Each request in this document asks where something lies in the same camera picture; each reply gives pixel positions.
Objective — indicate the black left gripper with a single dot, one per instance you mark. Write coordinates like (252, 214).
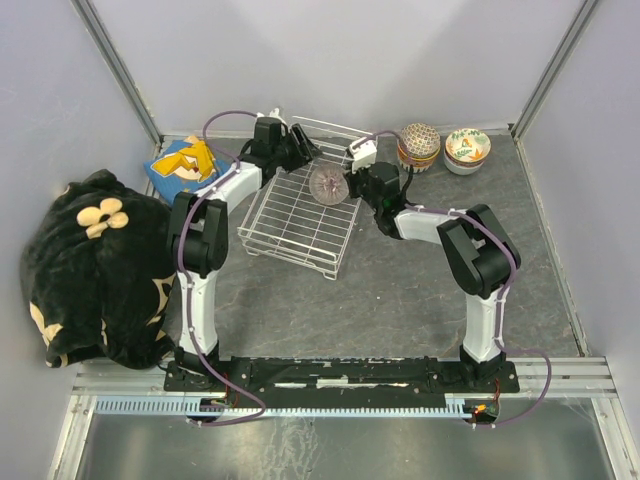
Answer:
(309, 150)

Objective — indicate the white wire dish rack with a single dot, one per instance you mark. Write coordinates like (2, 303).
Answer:
(284, 221)

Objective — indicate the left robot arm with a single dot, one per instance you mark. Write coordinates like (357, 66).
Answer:
(198, 236)

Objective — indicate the black plush flower blanket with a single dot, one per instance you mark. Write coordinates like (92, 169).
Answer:
(97, 277)

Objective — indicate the grey striped bowl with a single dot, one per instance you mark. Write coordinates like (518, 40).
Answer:
(328, 185)

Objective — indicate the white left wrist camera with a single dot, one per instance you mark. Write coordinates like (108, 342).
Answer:
(274, 113)

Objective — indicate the maroon tile pattern bowl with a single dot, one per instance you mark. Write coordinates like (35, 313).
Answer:
(420, 139)

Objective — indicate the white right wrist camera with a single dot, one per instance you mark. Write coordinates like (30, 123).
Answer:
(362, 153)

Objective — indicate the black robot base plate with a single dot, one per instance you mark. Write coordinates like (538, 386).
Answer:
(337, 383)

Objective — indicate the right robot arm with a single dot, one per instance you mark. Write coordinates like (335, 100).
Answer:
(481, 256)

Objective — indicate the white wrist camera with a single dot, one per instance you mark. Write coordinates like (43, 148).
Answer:
(274, 113)
(362, 153)

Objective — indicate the white bowl red lattice pattern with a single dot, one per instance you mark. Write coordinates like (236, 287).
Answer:
(468, 165)

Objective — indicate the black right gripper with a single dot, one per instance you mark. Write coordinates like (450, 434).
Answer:
(352, 178)

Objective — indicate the white bowl teal leaf pattern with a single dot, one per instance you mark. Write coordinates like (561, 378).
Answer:
(416, 169)

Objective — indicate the plain white ribbed bowl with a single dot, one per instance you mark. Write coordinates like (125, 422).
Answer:
(461, 170)

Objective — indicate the yellow sun pattern bowl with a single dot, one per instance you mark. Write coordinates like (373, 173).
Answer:
(402, 155)

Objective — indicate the white bowl orange flower pattern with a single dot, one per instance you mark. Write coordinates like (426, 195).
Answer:
(468, 145)

